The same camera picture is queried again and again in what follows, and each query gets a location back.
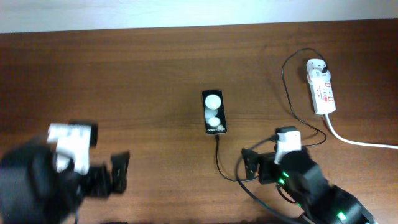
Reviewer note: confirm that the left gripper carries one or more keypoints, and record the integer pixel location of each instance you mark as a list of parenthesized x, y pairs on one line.
[(120, 167)]

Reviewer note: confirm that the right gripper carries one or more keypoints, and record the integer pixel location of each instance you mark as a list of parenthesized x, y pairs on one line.
[(254, 167)]

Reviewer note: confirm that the black smartphone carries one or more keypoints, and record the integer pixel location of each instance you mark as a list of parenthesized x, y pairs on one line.
[(214, 112)]

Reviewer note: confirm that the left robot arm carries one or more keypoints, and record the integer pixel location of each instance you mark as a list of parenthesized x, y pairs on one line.
[(32, 191)]

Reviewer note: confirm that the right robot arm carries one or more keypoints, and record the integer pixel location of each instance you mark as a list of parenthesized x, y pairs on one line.
[(302, 179)]

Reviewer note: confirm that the black usb plug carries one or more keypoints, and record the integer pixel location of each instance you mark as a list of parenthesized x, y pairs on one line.
[(325, 69)]

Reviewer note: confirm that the white power strip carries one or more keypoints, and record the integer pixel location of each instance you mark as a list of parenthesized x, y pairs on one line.
[(320, 87)]

